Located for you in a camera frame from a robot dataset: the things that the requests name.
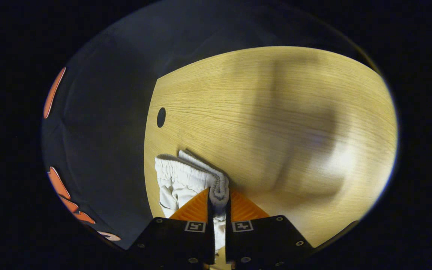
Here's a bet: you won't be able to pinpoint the white jeans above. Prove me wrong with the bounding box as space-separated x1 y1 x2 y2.
154 150 230 254

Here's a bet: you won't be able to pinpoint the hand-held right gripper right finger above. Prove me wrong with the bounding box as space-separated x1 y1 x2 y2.
225 189 316 270

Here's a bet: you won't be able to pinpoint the black backdrop cloth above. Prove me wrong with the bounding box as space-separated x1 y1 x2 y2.
40 4 381 250

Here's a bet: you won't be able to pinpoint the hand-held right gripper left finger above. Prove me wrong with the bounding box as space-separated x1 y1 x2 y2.
126 187 216 270

